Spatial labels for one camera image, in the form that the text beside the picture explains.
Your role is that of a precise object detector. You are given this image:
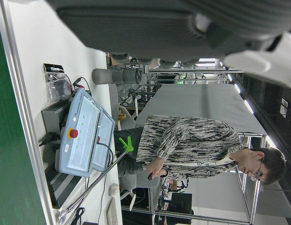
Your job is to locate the left robot hand grey white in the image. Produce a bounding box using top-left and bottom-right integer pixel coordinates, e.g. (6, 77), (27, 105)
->
(46, 0), (291, 91)

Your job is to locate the grey metal box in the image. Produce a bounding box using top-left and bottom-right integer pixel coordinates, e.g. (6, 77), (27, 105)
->
(41, 99), (74, 141)

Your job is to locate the black finned power box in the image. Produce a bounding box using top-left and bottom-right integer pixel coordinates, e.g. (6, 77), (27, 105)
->
(44, 161), (83, 210)

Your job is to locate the grey cylinder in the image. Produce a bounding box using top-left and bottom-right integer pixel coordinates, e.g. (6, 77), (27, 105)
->
(92, 67), (143, 85)

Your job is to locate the red black clip lead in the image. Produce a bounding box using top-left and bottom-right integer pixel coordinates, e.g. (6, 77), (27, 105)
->
(65, 76), (92, 95)

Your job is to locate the grey partition board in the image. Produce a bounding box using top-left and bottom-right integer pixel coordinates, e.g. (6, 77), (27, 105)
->
(135, 84), (268, 136)

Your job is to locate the clear bag with black header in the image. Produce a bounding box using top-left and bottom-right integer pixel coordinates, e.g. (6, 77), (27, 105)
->
(43, 63), (74, 104)

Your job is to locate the person in patterned sweater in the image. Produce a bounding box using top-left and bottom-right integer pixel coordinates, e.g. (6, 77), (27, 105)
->
(114, 114), (287, 186)

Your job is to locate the green clamp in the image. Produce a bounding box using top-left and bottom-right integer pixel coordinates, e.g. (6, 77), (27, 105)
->
(119, 135), (135, 154)

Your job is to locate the teach pendant with red button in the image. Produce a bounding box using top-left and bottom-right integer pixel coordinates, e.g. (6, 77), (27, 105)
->
(58, 88), (112, 178)

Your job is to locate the black power plug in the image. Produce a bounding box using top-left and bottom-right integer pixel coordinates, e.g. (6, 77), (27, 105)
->
(38, 132), (60, 148)

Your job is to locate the white computer mouse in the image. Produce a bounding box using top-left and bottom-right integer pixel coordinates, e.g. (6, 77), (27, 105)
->
(109, 183), (119, 197)

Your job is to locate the green conveyor belt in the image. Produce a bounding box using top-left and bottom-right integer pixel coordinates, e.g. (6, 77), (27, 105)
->
(0, 0), (54, 225)

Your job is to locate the black background monitor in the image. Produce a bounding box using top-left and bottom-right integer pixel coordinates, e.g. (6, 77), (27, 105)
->
(170, 193), (193, 214)

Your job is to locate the white keyboard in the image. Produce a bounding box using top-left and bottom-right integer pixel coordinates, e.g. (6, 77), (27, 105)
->
(105, 196), (119, 225)

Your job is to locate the teach pendant with black cable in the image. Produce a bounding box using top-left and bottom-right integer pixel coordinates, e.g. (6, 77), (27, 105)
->
(92, 112), (116, 172)

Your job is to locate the black pendant cable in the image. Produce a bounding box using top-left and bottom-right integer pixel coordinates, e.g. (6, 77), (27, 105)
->
(98, 142), (115, 167)

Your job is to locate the silver metal post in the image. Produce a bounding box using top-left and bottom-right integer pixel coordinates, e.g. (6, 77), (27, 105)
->
(57, 150), (130, 223)

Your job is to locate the silver frame rack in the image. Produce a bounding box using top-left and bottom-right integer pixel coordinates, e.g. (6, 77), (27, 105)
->
(236, 132), (264, 224)

